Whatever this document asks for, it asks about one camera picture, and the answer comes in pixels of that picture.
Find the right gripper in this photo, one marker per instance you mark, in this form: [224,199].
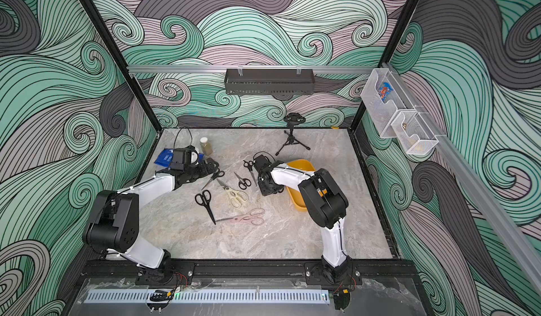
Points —
[258,164]

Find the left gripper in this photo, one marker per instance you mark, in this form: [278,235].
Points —
[204,171]

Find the small black scissors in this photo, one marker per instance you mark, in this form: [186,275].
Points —
[216,175]
[243,182]
[250,166]

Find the large black scissors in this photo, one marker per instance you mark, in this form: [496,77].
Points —
[204,199]

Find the cream kitchen scissors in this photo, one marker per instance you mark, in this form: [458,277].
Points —
[235,197]

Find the pink scissors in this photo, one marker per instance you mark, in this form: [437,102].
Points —
[253,217]

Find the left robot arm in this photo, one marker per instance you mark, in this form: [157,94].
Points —
[113,224]

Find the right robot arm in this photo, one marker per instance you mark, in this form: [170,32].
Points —
[325,202]

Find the small spice bottle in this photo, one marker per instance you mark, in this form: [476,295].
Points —
[206,146]

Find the blue snack bag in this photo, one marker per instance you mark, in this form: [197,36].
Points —
[164,158]

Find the black mini tripod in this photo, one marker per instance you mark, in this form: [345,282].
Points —
[292,120]

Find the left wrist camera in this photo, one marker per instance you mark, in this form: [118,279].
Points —
[184,158]

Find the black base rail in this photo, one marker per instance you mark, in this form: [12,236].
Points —
[311,272]

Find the black wall shelf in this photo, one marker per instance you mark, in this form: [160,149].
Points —
[269,82]

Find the aluminium wall rail back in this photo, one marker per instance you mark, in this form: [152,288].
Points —
[213,69]

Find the aluminium wall rail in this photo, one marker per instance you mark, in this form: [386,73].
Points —
[466,164]
[213,69]

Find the white slotted cable duct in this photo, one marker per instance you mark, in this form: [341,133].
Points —
[220,296]

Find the large clear wall bin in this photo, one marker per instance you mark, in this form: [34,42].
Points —
[384,98]

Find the small clear wall bin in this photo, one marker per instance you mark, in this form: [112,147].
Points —
[412,133]

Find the aluminium wall rail right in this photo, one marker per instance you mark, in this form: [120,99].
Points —
[466,164]

